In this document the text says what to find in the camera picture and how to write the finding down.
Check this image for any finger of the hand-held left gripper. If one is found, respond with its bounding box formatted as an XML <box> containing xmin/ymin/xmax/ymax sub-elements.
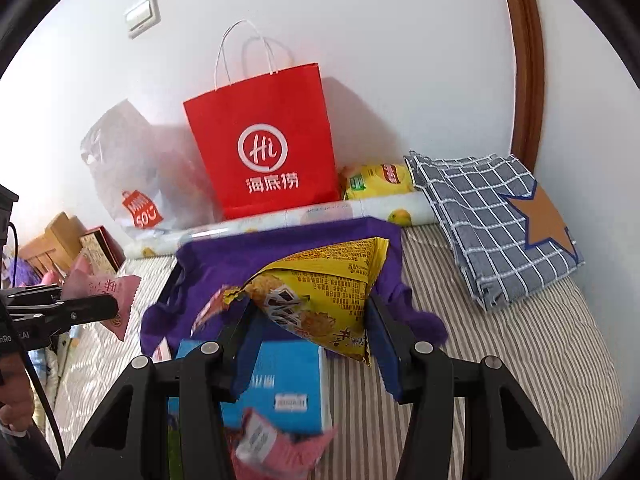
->
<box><xmin>35</xmin><ymin>294</ymin><xmax>119</xmax><ymax>335</ymax></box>
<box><xmin>2</xmin><ymin>283</ymin><xmax>64</xmax><ymax>307</ymax></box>

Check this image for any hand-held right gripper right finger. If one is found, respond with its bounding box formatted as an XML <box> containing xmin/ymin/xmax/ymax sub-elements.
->
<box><xmin>366</xmin><ymin>296</ymin><xmax>576</xmax><ymax>480</ymax></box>

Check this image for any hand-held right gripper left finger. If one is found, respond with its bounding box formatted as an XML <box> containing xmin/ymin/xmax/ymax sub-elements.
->
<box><xmin>60</xmin><ymin>301</ymin><xmax>268</xmax><ymax>480</ymax></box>

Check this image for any yellow snack packet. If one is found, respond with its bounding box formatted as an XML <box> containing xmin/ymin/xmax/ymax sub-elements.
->
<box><xmin>222</xmin><ymin>236</ymin><xmax>391</xmax><ymax>367</ymax></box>

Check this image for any purple towel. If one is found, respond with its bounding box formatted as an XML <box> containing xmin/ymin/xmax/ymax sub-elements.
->
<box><xmin>140</xmin><ymin>216</ymin><xmax>448</xmax><ymax>361</ymax></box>

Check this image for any person's left hand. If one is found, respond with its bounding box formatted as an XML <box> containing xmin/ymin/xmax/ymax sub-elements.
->
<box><xmin>0</xmin><ymin>355</ymin><xmax>38</xmax><ymax>433</ymax></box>

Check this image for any purple plush toy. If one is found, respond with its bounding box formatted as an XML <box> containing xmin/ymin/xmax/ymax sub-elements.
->
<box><xmin>7</xmin><ymin>260</ymin><xmax>41</xmax><ymax>287</ymax></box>

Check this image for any blue tissue pack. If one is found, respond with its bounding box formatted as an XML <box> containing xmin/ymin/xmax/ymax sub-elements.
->
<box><xmin>167</xmin><ymin>339</ymin><xmax>335</xmax><ymax>436</ymax></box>

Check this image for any wooden headboard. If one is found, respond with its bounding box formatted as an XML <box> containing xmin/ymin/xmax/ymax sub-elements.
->
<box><xmin>17</xmin><ymin>211</ymin><xmax>86</xmax><ymax>281</ymax></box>

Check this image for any orange red snack packet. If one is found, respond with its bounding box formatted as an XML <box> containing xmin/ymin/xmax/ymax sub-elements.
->
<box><xmin>191</xmin><ymin>287</ymin><xmax>240</xmax><ymax>337</ymax></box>

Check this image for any brown patterned box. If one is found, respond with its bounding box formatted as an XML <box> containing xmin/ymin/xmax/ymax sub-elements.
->
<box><xmin>79</xmin><ymin>226</ymin><xmax>126</xmax><ymax>276</ymax></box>

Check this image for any silver pink snack packet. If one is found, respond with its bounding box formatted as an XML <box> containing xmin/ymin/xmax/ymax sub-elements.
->
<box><xmin>225</xmin><ymin>407</ymin><xmax>338</xmax><ymax>480</ymax></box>

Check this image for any striped bed mattress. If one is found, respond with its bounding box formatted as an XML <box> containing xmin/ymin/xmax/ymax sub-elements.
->
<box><xmin>50</xmin><ymin>222</ymin><xmax>626</xmax><ymax>480</ymax></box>

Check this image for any lemon print paper roll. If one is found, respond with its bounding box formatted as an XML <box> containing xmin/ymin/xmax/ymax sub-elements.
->
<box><xmin>124</xmin><ymin>192</ymin><xmax>441</xmax><ymax>261</ymax></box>

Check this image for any white plastic bag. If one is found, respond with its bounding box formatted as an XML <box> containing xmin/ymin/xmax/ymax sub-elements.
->
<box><xmin>80</xmin><ymin>100</ymin><xmax>226</xmax><ymax>241</ymax></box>

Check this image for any checked folded cloth with star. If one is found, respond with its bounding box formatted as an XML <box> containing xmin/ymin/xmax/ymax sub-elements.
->
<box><xmin>404</xmin><ymin>150</ymin><xmax>586</xmax><ymax>312</ymax></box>

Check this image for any yellow drink pack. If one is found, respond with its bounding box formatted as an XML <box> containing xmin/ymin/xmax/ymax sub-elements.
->
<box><xmin>341</xmin><ymin>162</ymin><xmax>416</xmax><ymax>202</ymax></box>

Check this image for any red paper bag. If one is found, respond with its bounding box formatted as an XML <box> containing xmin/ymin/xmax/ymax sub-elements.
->
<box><xmin>182</xmin><ymin>20</ymin><xmax>341</xmax><ymax>221</ymax></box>

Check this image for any black cable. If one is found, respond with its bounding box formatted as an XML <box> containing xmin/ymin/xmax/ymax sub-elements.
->
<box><xmin>7</xmin><ymin>222</ymin><xmax>68</xmax><ymax>466</ymax></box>

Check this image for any white light switch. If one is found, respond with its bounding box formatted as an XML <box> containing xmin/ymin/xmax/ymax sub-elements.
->
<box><xmin>124</xmin><ymin>0</ymin><xmax>162</xmax><ymax>40</ymax></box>

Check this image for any brown wooden door frame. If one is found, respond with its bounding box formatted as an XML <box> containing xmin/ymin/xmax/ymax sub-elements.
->
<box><xmin>495</xmin><ymin>0</ymin><xmax>546</xmax><ymax>173</ymax></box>

